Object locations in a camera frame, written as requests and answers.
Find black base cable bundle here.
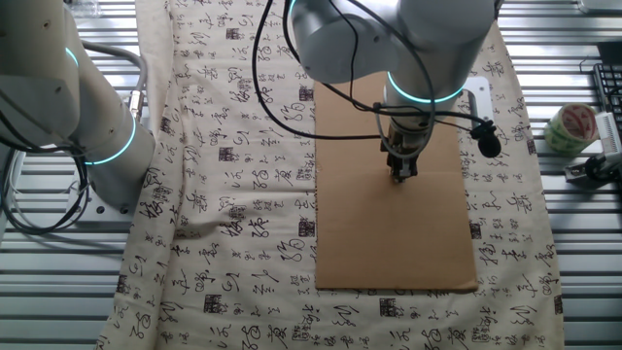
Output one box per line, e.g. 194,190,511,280
0,111,92,238

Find white flat device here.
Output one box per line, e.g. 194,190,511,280
577,0,622,15

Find white calligraphy print cloth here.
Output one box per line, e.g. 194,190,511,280
94,0,568,350

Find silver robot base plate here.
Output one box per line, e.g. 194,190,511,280
12,155,140,226

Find thick black cable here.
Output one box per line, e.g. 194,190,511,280
251,0,383,142

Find brown cardboard sheet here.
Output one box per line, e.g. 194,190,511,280
313,71,480,293

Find black coiled cable bundle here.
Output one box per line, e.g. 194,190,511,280
469,120,502,159

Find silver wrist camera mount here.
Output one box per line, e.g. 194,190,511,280
461,76,493,125

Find black camera clamp stand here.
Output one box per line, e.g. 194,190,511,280
564,153,622,186

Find clear packing tape roll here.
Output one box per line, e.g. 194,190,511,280
543,103,600,157

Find black keyboard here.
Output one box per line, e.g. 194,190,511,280
593,62,622,132

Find grey base cable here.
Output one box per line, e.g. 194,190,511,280
82,39,150,123

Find black camera cable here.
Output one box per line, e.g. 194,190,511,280
281,0,490,128

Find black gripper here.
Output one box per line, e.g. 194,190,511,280
383,126,427,185

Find clear plastic item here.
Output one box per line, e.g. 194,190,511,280
67,0,103,18

